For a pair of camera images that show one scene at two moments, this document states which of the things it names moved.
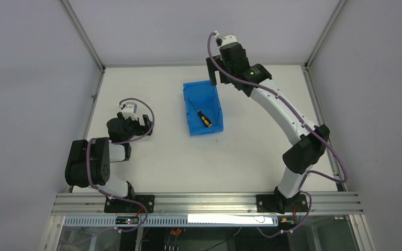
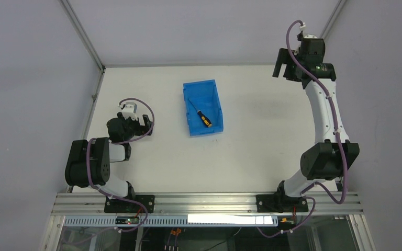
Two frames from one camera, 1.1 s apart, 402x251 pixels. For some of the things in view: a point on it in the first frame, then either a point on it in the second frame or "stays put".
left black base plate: (116, 206) stays put
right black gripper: (218, 72) -> (287, 65)
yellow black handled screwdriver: (205, 119) stays put
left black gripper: (140, 124) stays put
